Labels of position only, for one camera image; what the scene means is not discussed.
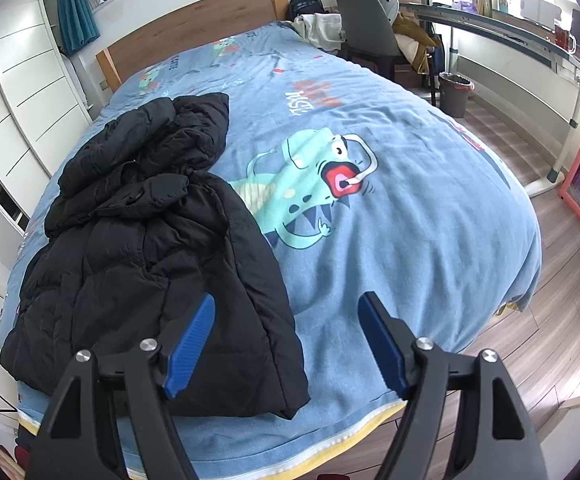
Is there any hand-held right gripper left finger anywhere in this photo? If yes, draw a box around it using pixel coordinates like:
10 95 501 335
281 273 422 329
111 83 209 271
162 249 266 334
30 292 217 480

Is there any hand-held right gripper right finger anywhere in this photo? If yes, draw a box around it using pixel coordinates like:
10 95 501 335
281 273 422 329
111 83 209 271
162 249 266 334
357 291 553 480

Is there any black puffer jacket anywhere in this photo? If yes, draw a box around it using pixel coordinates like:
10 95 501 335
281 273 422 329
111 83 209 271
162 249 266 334
0 92 311 420

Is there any bed with blue sheet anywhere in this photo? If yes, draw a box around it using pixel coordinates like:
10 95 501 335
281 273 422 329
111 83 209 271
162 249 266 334
0 20 543 478

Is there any white wardrobe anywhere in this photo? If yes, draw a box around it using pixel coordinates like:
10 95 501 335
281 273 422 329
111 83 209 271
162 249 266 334
0 0 97 286

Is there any grey trash bin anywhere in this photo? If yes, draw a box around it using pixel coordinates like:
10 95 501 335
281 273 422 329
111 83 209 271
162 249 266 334
438 72 475 119

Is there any cardboard box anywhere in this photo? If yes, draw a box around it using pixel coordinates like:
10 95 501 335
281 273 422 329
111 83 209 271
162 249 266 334
392 62 429 87

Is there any teal curtain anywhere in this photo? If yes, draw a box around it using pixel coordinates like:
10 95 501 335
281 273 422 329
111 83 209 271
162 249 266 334
52 0 102 57

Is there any brown garment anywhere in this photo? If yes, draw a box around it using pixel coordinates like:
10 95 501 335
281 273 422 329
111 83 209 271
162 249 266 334
392 12 443 74

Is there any wooden headboard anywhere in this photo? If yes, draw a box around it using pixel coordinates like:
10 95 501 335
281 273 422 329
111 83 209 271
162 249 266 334
95 0 291 94

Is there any white cloth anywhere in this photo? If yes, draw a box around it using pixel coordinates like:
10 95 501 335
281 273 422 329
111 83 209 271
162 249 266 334
294 12 347 54

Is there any grey chair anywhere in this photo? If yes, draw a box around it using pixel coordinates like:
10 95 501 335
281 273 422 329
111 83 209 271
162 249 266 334
334 0 443 79

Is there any long grey desk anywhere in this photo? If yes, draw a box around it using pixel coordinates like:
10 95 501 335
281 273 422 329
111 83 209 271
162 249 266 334
400 0 580 197

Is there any black backpack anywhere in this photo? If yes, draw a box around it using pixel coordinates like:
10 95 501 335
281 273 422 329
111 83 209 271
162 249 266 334
286 0 327 23

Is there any red mug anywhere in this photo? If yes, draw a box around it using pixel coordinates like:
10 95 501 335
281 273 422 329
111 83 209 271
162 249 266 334
554 22 578 54

